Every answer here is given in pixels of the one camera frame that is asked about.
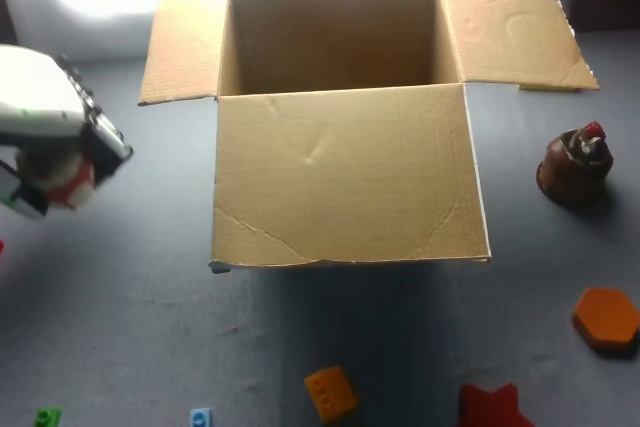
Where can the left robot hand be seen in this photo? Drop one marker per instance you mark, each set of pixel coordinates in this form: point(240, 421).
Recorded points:
point(35, 97)

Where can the pink strawberry toy cake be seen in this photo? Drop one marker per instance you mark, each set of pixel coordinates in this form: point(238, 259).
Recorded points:
point(65, 182)

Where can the brown cardboard box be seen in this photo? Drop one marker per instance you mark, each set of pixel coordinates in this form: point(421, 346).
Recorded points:
point(350, 172)

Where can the chocolate toy cake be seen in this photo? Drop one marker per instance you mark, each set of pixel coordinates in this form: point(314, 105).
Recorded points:
point(570, 172)

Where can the white backdrop sheet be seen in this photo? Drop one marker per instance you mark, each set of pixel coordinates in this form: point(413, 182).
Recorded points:
point(115, 32)

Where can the grey table cloth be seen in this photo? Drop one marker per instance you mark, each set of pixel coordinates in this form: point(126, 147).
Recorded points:
point(125, 322)

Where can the green toy brick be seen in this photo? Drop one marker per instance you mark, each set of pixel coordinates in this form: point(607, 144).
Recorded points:
point(47, 418)

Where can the blue toy brick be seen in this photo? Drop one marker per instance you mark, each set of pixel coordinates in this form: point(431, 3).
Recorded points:
point(200, 418)

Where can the orange toy brick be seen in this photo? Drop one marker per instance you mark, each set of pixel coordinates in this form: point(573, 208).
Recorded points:
point(330, 394)

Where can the yellow flat block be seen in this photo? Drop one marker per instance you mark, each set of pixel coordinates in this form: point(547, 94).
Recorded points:
point(545, 88)

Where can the red star block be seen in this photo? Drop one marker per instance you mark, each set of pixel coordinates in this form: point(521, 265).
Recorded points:
point(490, 407)

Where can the orange hexagon block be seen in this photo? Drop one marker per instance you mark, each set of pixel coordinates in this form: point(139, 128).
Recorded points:
point(605, 317)

